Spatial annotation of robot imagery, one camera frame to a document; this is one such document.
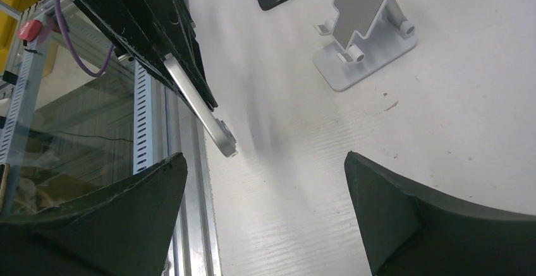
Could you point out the white slotted cable duct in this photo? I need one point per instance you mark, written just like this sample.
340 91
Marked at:
142 121

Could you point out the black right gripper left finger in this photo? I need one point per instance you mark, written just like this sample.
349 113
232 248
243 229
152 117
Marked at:
121 229

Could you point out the red emergency button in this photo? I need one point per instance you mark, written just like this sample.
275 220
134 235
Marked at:
29 30

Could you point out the white folding phone stand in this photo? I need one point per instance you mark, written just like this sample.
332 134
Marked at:
366 36

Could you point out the aluminium frame rail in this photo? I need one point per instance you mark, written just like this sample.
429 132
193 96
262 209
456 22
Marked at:
193 248

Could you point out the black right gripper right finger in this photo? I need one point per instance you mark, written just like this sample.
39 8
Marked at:
408 228

